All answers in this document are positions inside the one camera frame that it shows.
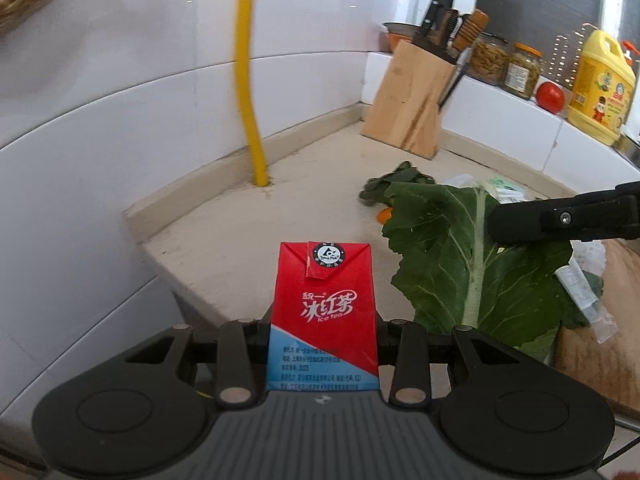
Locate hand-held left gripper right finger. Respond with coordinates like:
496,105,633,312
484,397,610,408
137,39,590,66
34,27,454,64
377,319,531,409

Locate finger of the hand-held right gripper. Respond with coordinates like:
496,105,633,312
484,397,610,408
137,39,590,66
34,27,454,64
500,181,640,206
487,192,640,245

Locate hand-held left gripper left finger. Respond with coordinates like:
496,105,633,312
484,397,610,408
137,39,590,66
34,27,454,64
120,319,273,407

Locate red blue tea carton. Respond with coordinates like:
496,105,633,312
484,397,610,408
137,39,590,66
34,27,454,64
266,241,379,393

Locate small steel pot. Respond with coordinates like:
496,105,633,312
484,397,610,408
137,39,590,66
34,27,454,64
617,132,640,161

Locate green white packaging box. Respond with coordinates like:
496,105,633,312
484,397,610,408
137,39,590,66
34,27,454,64
480,175,528,206

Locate clear plastic bag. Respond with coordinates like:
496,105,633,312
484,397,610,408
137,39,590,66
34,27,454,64
570,240,608,281

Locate clear plastic wrapper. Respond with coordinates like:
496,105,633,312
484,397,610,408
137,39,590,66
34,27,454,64
554,262,617,345

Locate yellow detergent bottle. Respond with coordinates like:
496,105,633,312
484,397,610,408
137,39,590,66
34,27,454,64
566,28,638,147

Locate red tomato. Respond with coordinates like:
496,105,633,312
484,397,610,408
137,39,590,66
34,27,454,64
536,81,566,113

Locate orange lid pickle jar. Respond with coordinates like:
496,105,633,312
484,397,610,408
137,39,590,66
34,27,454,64
502,42,543,100

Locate wooden cutting board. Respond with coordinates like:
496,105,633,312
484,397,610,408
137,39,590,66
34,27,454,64
547,240,640,418

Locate dark green vegetable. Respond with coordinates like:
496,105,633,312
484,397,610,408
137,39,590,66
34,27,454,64
359,161,435,206

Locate dark lid pickle jar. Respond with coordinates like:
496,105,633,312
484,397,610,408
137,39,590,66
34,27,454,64
470,32,511,86

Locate wooden knife block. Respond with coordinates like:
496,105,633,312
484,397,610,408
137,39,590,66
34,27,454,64
360,39,458,159

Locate orange bowl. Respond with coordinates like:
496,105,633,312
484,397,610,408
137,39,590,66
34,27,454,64
387,32,418,53

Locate yellow pipe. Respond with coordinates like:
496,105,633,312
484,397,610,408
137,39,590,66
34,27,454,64
235,0,271,187

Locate wooden handled knife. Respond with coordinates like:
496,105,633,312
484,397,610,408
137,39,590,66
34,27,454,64
451,8,490,58

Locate dark ridged handle knife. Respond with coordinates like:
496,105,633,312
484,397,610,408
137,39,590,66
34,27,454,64
442,8,462,48

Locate black handled knife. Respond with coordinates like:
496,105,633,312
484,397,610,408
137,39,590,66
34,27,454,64
419,0,446,41

